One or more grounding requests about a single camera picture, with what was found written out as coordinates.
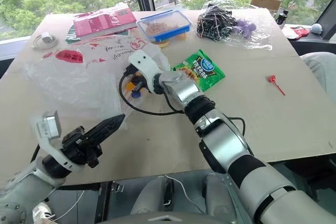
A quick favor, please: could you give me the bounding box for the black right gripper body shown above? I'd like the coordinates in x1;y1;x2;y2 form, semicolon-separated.
124;62;151;95

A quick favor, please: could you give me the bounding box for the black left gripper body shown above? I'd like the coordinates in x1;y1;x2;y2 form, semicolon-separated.
61;126;103;169

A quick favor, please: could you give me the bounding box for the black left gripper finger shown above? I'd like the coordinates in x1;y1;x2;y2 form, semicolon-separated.
85;113;125;141
90;120;124;146

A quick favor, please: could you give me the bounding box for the white red-printed plastic bag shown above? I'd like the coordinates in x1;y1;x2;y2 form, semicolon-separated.
23;34;171;131

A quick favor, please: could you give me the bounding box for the clear plastic bag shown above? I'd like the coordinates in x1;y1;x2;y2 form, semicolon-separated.
197;0;274;51

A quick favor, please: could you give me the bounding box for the clear blue-lidded food container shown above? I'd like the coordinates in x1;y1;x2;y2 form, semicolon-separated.
135;9;192;44

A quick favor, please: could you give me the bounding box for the pink red packet stack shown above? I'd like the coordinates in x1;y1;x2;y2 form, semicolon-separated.
72;5;137;38

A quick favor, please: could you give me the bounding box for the green snack packet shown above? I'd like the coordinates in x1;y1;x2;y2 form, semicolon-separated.
170;49;226;93

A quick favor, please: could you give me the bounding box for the white black-striped sneaker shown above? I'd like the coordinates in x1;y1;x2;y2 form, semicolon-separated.
31;202;56;222

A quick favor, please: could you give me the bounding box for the grey rounded robot leg cover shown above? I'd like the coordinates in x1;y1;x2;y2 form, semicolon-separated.
130;175;175;216
201;173;253;224

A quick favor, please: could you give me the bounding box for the green striped notebook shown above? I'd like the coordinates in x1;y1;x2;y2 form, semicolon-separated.
65;24;81;44

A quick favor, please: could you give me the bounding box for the purple toy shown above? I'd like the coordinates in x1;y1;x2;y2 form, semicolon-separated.
233;18;257;39

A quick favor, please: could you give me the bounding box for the red lollipop-shaped pin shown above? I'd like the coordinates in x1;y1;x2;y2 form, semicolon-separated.
268;74;287;97

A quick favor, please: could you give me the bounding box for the brown cardboard box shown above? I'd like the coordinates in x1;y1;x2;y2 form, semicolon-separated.
250;0;282;13

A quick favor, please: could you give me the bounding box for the small black device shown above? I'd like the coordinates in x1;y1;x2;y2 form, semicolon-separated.
275;9;289;26

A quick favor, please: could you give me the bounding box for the red cloth item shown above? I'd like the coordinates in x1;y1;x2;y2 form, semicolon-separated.
290;26;310;38

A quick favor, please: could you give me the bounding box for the grey rounded seat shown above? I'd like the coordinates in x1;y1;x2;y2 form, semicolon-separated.
300;51;336;94

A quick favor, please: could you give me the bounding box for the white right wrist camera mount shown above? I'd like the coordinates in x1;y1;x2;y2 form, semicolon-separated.
128;50;164;95

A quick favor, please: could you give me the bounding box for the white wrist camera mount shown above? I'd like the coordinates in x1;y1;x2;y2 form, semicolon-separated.
30;110;82;173
128;50;164;95

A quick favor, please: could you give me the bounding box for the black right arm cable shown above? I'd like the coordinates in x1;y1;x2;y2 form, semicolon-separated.
119;71;185;116

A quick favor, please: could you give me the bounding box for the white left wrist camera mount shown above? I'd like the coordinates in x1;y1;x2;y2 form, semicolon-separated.
30;110;82;173

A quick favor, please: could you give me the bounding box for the black bundle with red strings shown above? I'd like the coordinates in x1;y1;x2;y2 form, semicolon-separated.
196;3;238;41

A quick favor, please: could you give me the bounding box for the thin white wire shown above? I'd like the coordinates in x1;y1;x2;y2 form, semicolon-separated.
164;175;206;215

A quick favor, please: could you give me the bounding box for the white charger with cable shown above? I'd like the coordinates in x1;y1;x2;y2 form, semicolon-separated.
31;31;59;51

